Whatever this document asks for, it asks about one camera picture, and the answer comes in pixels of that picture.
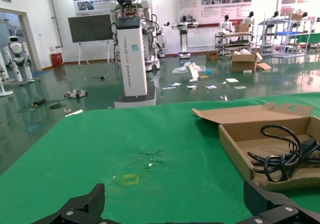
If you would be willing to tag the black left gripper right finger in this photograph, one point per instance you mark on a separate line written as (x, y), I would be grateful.
(270, 204)

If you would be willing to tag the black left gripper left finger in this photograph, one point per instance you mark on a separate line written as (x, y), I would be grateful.
(82, 206)

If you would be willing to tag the open cardboard box torn rim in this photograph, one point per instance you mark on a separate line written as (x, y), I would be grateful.
(250, 134)

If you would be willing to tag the large open cardboard box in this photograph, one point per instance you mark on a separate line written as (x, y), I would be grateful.
(242, 64)

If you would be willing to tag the small brown cardboard box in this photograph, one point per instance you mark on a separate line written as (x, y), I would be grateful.
(212, 56)

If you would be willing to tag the closed cardboard box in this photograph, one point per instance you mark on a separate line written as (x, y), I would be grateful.
(242, 28)

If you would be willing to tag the yellow tape square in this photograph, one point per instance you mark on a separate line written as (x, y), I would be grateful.
(130, 179)

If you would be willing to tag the green table cloth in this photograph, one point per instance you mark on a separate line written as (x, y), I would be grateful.
(100, 139)

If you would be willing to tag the black power strip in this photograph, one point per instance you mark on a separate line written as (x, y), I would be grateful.
(40, 102)

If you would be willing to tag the white floor device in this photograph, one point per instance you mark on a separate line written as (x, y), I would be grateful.
(75, 94)

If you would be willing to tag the printed leaflet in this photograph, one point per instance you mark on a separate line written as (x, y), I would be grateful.
(173, 85)
(240, 87)
(191, 86)
(211, 86)

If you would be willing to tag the white paper sheet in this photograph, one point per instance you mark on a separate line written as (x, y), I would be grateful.
(232, 80)

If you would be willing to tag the white foam block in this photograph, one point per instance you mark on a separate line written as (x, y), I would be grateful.
(247, 71)

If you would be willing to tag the yellow sponge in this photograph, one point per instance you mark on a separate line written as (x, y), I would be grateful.
(204, 77)

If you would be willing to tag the blue glove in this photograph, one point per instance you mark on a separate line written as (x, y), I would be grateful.
(208, 71)

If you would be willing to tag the red bin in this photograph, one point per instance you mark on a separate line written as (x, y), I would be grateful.
(57, 59)

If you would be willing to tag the white paper bag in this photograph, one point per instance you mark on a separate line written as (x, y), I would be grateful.
(193, 71)

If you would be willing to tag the white column robot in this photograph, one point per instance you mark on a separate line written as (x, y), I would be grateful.
(131, 59)

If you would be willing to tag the clear plastic bag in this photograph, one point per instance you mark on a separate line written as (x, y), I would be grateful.
(178, 70)

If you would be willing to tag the white humanoid robot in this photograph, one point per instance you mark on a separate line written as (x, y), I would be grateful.
(18, 56)

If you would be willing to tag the metal workbench trolley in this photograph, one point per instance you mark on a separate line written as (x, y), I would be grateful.
(232, 44)

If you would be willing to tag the green covered table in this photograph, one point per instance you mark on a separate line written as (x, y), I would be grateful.
(310, 39)

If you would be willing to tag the white shelf rack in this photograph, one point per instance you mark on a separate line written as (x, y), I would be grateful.
(282, 34)

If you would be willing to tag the black monitor on stand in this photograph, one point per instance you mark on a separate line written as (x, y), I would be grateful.
(90, 27)

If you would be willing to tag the black-headed white robot torso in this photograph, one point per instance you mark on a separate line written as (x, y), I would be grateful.
(226, 24)
(247, 20)

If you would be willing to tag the white robot with outstretched arms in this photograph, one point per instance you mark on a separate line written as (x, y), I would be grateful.
(184, 39)

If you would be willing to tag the glass doorway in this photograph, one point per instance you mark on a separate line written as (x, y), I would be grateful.
(10, 24)

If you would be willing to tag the white wall pipe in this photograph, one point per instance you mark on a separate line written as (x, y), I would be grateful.
(53, 9)

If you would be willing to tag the red-framed wall poster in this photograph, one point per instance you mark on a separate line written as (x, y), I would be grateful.
(215, 6)
(300, 1)
(100, 1)

